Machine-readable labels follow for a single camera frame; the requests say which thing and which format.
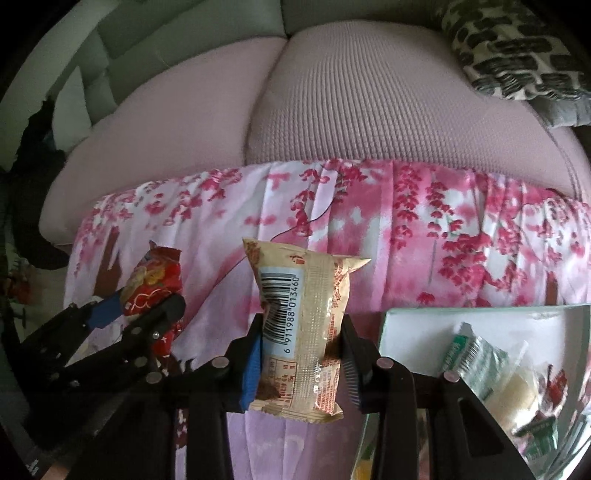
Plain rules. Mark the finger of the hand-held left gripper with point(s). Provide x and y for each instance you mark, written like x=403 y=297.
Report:
x=147 y=323
x=104 y=310

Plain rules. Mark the black spotted pillow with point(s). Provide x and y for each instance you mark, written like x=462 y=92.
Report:
x=508 y=50

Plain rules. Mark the teal cardboard tray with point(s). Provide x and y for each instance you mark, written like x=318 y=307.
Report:
x=425 y=332

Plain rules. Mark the white jelly cup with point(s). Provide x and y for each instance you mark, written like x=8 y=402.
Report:
x=517 y=397

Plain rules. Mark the yellow snack packet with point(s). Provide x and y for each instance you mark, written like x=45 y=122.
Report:
x=364 y=468

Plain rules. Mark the grey and pink sofa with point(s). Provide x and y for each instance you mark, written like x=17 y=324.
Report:
x=346 y=115

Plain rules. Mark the red and white snack packet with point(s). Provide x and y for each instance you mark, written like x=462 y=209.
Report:
x=551 y=383

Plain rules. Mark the beige snack packet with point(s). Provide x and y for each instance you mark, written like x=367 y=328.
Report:
x=300 y=323

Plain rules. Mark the black cloth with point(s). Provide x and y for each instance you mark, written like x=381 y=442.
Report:
x=37 y=184

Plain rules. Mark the printed cartoon blanket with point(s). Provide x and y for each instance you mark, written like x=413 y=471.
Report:
x=415 y=230

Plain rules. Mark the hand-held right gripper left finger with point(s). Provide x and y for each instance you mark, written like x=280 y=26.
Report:
x=251 y=369

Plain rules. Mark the dark grey pillow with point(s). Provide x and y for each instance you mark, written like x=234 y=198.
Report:
x=563 y=113

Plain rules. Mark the light grey pillow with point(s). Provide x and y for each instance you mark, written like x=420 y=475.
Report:
x=69 y=106

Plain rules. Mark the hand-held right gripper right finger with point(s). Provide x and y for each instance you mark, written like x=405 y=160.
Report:
x=351 y=369

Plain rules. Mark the green and white snack packet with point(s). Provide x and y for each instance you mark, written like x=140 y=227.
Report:
x=475 y=364

